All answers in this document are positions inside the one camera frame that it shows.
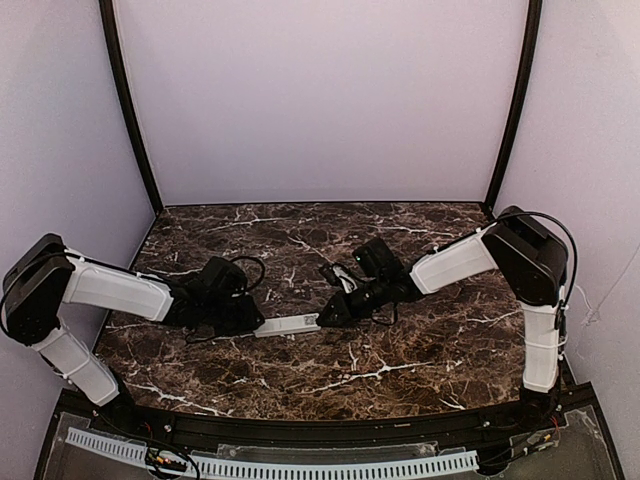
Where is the white remote control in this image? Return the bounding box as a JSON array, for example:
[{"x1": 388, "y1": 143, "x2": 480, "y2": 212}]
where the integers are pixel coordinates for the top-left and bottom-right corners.
[{"x1": 253, "y1": 313, "x2": 321, "y2": 338}]

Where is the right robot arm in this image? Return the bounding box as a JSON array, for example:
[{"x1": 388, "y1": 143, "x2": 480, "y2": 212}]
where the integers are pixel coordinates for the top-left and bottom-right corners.
[{"x1": 317, "y1": 206, "x2": 578, "y2": 396}]

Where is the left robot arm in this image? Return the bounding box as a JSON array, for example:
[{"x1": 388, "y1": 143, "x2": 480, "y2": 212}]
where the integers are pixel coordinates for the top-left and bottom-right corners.
[{"x1": 1, "y1": 233, "x2": 265, "y2": 407}]

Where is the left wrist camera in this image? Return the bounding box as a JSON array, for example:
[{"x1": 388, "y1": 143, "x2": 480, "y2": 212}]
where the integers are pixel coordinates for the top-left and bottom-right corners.
[{"x1": 230, "y1": 255, "x2": 266, "y2": 298}]

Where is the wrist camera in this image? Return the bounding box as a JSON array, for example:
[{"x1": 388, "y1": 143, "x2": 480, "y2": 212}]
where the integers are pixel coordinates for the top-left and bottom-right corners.
[
  {"x1": 230, "y1": 255, "x2": 266, "y2": 298},
  {"x1": 319, "y1": 263, "x2": 365, "y2": 294}
]

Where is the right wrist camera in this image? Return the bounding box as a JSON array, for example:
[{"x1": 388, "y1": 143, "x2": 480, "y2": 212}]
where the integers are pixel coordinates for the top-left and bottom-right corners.
[{"x1": 319, "y1": 263, "x2": 365, "y2": 294}]

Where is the black front rail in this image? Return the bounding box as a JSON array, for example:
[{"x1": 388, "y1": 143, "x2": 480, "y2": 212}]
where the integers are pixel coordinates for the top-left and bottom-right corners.
[{"x1": 76, "y1": 402, "x2": 552, "y2": 451}]

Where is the white slotted cable duct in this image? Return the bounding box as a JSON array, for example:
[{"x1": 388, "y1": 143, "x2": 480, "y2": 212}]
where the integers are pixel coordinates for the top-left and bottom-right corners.
[{"x1": 65, "y1": 427, "x2": 479, "y2": 479}]

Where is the left black frame post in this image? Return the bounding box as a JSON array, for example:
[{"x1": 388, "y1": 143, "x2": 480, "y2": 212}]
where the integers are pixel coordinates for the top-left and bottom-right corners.
[{"x1": 98, "y1": 0, "x2": 164, "y2": 216}]

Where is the black frame post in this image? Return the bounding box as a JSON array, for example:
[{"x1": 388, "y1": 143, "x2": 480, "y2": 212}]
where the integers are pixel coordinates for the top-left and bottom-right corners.
[
  {"x1": 98, "y1": 0, "x2": 164, "y2": 216},
  {"x1": 483, "y1": 0, "x2": 543, "y2": 213}
]

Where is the right black frame post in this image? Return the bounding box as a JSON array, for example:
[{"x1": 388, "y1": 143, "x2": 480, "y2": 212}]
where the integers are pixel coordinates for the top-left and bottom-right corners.
[{"x1": 483, "y1": 0, "x2": 543, "y2": 213}]

